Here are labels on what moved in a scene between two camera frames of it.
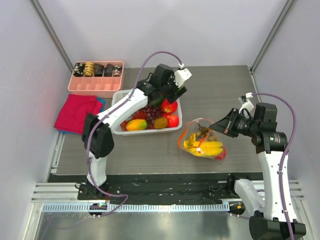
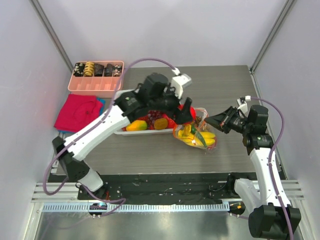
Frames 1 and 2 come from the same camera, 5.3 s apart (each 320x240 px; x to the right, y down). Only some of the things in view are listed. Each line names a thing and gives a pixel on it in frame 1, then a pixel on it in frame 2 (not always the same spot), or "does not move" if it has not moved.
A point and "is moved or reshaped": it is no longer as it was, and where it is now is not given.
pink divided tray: x=102 y=86 does not move
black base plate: x=159 y=188 does not move
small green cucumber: x=157 y=102 is moved or reshaped
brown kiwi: x=160 y=123 does not move
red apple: x=173 y=121 does not move
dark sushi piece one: x=79 y=69 does not move
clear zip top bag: x=197 y=139 is moved or reshaped
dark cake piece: x=98 y=70 does not move
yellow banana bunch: x=205 y=148 to x=186 y=135
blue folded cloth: x=102 y=102 does not move
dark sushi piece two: x=108 y=70 does not move
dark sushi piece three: x=117 y=70 does not move
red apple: x=168 y=107 is moved or reshaped
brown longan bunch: x=206 y=133 to x=198 y=119
